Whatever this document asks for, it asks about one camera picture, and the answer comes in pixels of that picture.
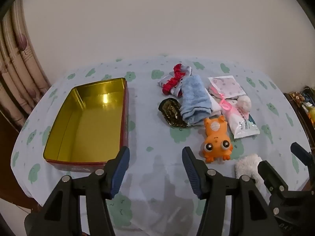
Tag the brown floral item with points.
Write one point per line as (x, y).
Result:
(299, 98)

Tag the white floral packet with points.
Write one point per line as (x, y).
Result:
(226, 86)

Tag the white fluffy sock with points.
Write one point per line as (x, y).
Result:
(246, 164)

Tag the pink ribbon bow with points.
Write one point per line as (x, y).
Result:
(225, 104)

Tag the dark wooden cabinet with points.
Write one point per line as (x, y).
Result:
(295, 118)

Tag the blue towel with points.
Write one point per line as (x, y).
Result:
(194, 98)

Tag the white cloth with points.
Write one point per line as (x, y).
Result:
(216, 107)

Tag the white pompom ball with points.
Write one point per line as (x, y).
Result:
(243, 103)

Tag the pink wet wipes packet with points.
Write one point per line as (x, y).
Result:
(242, 125)

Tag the gold and red tin box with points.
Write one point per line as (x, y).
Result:
(86, 127)

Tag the black and gold pouch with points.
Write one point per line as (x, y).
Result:
(171, 113)

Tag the red and white socks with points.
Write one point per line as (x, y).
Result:
(172, 81)

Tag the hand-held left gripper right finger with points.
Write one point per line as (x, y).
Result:
(192, 174)

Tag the orange frog toy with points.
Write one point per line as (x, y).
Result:
(216, 142)

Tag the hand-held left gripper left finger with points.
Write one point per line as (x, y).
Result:
(120, 174)

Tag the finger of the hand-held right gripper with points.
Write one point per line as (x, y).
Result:
(270, 174)
(300, 153)

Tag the beige patterned curtain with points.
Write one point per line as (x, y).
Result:
(22, 54)

